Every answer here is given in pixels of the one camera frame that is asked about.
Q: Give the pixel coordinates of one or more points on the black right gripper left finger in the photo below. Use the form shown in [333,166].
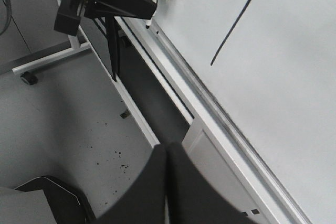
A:
[144,201]

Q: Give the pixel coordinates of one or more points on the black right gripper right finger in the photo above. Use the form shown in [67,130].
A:
[190,197]

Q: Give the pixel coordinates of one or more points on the aluminium whiteboard tray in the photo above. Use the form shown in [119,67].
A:
[213,141]

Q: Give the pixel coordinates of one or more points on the white whiteboard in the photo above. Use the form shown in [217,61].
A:
[270,65]

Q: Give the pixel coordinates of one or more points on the black caster wheel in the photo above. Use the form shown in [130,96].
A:
[28,78]

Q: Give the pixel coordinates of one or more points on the white metal stand frame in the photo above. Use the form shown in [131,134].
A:
[111,124]

